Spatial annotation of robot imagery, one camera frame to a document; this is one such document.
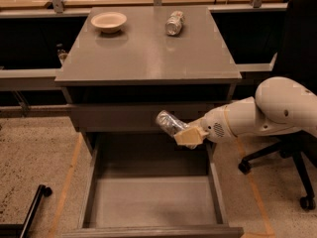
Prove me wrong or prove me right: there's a silver blue redbull can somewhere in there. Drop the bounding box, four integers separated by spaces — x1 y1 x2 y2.
156 110 189 146

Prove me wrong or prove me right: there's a grey drawer cabinet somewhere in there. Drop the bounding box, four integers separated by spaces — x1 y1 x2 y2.
55 6 242 149

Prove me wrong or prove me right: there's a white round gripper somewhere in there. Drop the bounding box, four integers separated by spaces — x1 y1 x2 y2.
174 107 235 147

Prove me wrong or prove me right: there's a black office chair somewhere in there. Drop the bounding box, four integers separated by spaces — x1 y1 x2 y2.
237 0 317 212

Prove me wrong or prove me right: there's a closed grey top drawer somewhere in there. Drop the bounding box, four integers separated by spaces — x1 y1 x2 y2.
70 102 222 132

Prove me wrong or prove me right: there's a white paper bowl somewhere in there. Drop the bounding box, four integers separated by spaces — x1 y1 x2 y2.
91 12 127 34

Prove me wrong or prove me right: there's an open grey middle drawer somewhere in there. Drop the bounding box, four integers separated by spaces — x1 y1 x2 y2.
62 133 244 238

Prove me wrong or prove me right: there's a silver white drink can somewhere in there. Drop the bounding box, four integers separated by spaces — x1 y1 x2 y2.
165 11 185 36

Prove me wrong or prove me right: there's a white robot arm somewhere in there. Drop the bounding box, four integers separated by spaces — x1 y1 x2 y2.
174 76 317 147

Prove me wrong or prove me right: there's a black wheeled stand leg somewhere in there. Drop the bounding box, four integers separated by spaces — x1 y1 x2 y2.
0 184 53 238

